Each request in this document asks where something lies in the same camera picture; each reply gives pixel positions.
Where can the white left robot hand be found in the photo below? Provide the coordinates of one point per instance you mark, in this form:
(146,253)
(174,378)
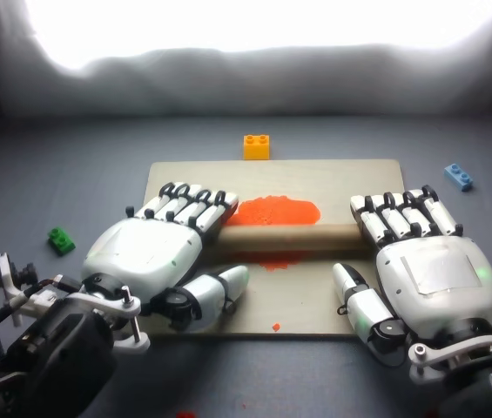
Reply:
(141,257)

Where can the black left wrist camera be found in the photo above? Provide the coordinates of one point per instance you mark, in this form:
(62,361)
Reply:
(24,272)

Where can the wooden rolling pin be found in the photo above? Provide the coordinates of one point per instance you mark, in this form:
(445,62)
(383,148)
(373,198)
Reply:
(293,237)

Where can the grey table cloth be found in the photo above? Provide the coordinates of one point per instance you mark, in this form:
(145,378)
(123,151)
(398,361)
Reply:
(54,174)

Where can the blue toy brick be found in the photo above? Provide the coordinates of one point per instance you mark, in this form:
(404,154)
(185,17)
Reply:
(459,177)

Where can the green toy brick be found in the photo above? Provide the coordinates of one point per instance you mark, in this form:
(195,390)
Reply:
(61,242)

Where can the orange play dough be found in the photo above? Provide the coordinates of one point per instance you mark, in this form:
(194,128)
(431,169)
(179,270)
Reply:
(271,211)

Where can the light wooden board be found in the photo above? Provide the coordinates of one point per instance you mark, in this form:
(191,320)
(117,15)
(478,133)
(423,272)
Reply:
(280,178)

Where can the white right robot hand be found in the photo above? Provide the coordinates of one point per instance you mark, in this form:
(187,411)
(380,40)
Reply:
(437,283)

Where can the small orange dough crumb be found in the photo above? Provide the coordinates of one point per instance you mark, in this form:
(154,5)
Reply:
(276,327)

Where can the yellow toy brick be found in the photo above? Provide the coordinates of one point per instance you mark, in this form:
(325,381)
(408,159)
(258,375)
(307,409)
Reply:
(256,148)

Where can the red toy brick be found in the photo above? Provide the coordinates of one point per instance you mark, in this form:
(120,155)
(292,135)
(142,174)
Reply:
(186,414)

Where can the white backdrop sheet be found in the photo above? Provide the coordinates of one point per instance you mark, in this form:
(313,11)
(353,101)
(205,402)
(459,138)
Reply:
(245,82)

